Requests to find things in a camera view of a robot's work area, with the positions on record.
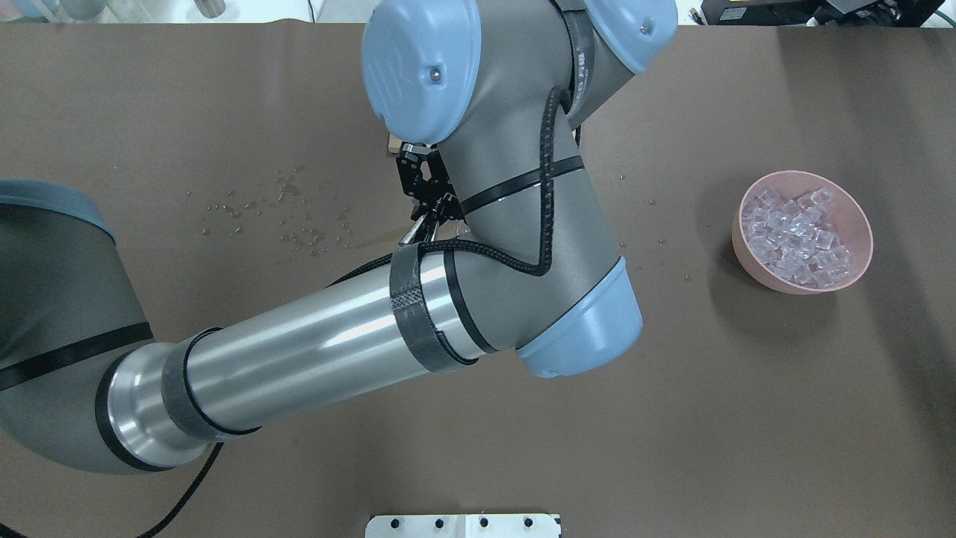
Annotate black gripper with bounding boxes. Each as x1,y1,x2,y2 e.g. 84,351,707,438
397,142,464,224

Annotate clear ice cubes pile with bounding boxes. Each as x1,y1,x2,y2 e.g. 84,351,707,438
742,187,851,289

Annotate bamboo cutting board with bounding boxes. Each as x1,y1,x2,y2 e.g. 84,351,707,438
387,133,403,155

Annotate brown table mat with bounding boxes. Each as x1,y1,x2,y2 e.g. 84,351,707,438
2,21,954,537

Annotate pink bowl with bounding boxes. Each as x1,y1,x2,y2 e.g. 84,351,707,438
731,170,874,295

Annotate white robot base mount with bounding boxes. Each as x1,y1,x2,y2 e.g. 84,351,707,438
364,512,563,537

